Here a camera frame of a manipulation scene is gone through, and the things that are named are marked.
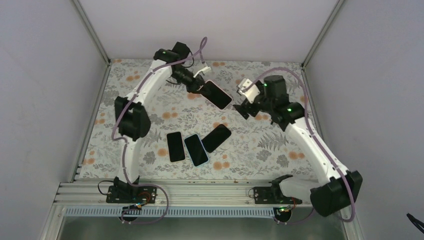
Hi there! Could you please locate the pink phone case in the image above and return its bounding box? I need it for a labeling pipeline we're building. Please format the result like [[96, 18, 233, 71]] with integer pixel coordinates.
[[200, 80, 234, 111]]

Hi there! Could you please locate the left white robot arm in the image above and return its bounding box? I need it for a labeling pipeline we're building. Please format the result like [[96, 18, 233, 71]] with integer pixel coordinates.
[[111, 41, 210, 203]]

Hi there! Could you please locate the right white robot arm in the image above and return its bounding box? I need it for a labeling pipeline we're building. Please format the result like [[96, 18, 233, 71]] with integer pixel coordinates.
[[234, 75, 363, 217]]

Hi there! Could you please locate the phone in blue case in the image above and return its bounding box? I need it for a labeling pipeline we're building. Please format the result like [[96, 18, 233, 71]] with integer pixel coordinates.
[[183, 134, 209, 167]]

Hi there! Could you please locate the phone in beige case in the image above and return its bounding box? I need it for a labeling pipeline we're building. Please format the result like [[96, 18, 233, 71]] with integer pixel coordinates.
[[166, 131, 186, 163]]

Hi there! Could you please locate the floral table mat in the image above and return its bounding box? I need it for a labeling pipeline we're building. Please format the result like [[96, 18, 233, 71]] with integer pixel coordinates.
[[79, 59, 316, 181]]

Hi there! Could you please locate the black object at edge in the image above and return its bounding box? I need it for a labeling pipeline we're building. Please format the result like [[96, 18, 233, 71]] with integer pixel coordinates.
[[406, 213, 424, 234]]

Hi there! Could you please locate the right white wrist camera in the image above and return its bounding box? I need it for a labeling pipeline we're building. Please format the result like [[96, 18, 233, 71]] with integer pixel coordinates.
[[237, 78, 261, 104]]

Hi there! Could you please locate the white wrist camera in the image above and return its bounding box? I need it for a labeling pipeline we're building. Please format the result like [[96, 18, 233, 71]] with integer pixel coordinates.
[[237, 78, 261, 104], [193, 64, 211, 78]]

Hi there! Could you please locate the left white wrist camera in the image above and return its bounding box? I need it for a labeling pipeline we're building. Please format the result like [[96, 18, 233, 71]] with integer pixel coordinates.
[[193, 64, 211, 78]]

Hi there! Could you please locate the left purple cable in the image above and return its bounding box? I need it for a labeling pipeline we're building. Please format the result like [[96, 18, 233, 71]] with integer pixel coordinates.
[[110, 36, 209, 225]]

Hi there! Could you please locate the purple cable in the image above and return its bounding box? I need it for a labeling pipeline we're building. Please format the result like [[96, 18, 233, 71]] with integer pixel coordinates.
[[251, 67, 357, 225], [110, 36, 209, 225]]

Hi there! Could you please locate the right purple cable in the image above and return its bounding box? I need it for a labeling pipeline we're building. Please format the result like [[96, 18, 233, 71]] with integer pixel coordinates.
[[251, 67, 357, 225]]

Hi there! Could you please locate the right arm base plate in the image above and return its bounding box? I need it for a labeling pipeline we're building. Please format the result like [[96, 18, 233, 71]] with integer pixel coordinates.
[[251, 186, 303, 205]]

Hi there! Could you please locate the aluminium mounting rail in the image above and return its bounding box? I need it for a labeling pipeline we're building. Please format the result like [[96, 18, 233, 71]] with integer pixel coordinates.
[[53, 179, 312, 217]]

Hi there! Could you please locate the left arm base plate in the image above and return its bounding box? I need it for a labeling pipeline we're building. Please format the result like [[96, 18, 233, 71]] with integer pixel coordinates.
[[105, 177, 157, 205]]

